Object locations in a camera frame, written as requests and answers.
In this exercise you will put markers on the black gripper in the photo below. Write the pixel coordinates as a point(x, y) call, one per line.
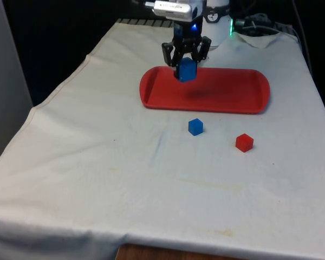
point(187, 30)

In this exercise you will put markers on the large blue block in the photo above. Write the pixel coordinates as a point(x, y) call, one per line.
point(187, 70)

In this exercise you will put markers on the red tray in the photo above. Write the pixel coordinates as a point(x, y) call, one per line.
point(205, 90)

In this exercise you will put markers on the small blue cube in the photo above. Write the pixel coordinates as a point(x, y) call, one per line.
point(195, 126)

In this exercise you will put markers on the small red cube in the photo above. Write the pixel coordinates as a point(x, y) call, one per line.
point(244, 142)

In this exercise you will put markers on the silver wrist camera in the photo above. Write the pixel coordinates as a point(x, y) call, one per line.
point(173, 9)

